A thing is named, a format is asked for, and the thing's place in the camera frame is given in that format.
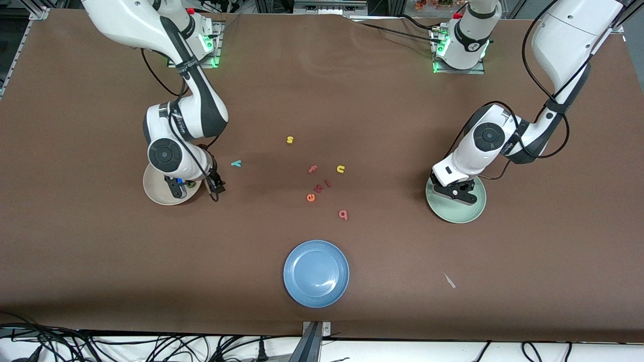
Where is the beige brown plate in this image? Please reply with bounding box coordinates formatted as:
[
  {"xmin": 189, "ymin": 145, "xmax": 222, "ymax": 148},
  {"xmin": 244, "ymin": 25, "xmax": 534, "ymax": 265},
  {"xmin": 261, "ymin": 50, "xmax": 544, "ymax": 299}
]
[{"xmin": 143, "ymin": 166, "xmax": 202, "ymax": 206}]

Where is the grey metal camera post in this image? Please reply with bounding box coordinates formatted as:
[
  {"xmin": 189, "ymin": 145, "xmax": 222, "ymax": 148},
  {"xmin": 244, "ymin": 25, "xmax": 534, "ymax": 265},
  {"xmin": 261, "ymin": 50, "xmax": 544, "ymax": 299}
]
[{"xmin": 289, "ymin": 321, "xmax": 332, "ymax": 362}]

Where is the black base power cable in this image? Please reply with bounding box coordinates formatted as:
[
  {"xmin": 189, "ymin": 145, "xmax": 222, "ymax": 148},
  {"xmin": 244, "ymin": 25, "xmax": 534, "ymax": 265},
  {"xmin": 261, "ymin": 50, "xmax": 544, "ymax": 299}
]
[{"xmin": 351, "ymin": 14, "xmax": 446, "ymax": 43}]

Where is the blue plate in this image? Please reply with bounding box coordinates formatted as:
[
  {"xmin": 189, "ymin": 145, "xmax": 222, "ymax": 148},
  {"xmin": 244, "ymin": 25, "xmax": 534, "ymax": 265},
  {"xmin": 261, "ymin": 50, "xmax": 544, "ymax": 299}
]
[{"xmin": 283, "ymin": 239, "xmax": 350, "ymax": 308}]

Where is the aluminium frame device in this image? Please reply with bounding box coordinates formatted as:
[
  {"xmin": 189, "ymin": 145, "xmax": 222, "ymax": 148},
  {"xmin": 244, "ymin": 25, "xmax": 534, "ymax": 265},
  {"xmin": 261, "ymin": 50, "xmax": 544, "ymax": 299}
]
[{"xmin": 293, "ymin": 0, "xmax": 369, "ymax": 16}]

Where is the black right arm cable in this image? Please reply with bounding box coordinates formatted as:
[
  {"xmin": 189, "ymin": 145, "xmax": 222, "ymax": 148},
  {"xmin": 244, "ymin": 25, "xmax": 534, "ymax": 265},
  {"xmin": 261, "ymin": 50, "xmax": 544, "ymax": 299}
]
[{"xmin": 141, "ymin": 48, "xmax": 222, "ymax": 203}]

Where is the light green plate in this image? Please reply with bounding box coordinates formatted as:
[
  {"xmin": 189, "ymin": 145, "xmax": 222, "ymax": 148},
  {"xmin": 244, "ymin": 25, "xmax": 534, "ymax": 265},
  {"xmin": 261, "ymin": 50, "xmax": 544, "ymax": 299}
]
[{"xmin": 426, "ymin": 173, "xmax": 488, "ymax": 224}]

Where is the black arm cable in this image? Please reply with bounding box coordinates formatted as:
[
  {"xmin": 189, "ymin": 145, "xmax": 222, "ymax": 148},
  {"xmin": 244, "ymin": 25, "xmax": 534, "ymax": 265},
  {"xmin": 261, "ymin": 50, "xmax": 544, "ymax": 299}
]
[
  {"xmin": 448, "ymin": 0, "xmax": 572, "ymax": 182},
  {"xmin": 141, "ymin": 48, "xmax": 222, "ymax": 203}
]

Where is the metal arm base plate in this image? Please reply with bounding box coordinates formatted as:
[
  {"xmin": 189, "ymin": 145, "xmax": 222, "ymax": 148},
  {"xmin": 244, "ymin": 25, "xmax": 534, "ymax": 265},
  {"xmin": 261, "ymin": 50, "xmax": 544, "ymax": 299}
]
[
  {"xmin": 194, "ymin": 20, "xmax": 223, "ymax": 68},
  {"xmin": 432, "ymin": 28, "xmax": 486, "ymax": 75}
]

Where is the aluminium frame rail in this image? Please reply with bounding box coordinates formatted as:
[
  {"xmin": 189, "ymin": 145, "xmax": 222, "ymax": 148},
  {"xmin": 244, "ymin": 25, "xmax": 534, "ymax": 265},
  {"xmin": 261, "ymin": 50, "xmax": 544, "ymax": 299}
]
[{"xmin": 0, "ymin": 6, "xmax": 51, "ymax": 101}]

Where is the orange decoration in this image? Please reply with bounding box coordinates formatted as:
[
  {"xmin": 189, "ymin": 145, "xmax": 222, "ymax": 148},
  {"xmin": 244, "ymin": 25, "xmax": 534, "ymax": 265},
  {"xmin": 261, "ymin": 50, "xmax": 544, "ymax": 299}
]
[{"xmin": 415, "ymin": 0, "xmax": 466, "ymax": 12}]

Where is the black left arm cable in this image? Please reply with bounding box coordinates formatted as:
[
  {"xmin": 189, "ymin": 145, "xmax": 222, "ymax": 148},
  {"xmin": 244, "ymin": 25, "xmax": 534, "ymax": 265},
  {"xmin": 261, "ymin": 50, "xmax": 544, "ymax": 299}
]
[{"xmin": 448, "ymin": 0, "xmax": 572, "ymax": 182}]

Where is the brown table cover mat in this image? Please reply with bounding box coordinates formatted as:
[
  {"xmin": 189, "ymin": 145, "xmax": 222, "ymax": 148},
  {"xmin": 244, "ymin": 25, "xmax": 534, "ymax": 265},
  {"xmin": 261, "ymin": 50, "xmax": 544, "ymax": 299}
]
[{"xmin": 0, "ymin": 9, "xmax": 644, "ymax": 342}]

